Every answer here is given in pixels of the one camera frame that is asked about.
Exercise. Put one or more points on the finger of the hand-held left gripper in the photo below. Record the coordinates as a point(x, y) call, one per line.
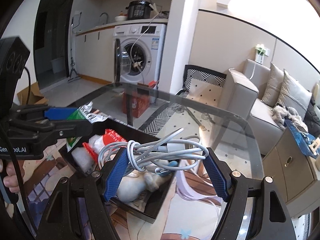
point(72, 127)
point(60, 113)

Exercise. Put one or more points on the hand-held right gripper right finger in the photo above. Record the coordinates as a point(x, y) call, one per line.
point(217, 177)

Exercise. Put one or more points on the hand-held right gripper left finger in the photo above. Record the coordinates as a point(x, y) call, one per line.
point(115, 175)

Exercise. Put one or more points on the green and silver packet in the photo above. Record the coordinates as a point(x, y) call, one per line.
point(87, 113)

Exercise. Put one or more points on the white and blue plush toy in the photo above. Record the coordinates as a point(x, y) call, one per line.
point(132, 187)

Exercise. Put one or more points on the white bubble wrap piece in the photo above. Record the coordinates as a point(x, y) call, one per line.
point(82, 158)

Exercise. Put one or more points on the red and white packet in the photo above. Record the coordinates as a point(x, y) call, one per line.
point(112, 136)

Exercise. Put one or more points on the black box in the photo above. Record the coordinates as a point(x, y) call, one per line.
point(155, 205)

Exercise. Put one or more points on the person's left hand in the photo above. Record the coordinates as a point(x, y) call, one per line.
point(10, 177)

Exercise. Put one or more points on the brown cardboard box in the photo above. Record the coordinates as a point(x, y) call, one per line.
point(35, 92)

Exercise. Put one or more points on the floor mop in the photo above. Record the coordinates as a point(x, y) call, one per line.
point(73, 76)

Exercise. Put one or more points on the white bin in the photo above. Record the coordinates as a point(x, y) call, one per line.
point(58, 66)

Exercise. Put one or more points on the printed table mat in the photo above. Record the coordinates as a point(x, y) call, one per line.
point(180, 220)

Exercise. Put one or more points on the red cardboard box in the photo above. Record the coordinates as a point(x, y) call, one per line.
point(140, 105)

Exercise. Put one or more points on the beige side cabinet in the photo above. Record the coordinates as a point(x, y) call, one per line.
point(292, 175)

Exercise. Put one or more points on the beige sofa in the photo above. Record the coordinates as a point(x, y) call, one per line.
point(252, 97)

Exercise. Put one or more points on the blue flat box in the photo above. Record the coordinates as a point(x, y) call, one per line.
point(297, 137)

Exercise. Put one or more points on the grey fur blanket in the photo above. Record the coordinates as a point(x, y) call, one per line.
point(280, 112)

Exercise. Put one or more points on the smartphone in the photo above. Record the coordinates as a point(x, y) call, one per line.
point(300, 127)

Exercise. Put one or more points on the black and white patterned chair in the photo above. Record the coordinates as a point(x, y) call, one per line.
point(202, 76)

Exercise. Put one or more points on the white washing machine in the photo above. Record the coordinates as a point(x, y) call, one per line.
point(152, 62)

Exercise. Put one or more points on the metal faucet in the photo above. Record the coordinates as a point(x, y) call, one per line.
point(107, 20)

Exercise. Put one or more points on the grey pillow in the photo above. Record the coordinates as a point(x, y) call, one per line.
point(292, 95)
point(272, 87)

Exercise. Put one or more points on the white bowl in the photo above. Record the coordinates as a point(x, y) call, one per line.
point(120, 18)

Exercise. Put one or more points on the black jacket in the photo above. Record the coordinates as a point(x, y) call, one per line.
point(312, 115)

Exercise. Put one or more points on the black pressure cooker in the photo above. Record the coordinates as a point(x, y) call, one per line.
point(138, 11)

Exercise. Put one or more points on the small white frame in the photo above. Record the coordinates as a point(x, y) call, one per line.
point(315, 147)

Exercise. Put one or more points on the wall socket with green plug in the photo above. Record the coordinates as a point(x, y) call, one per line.
point(260, 55)

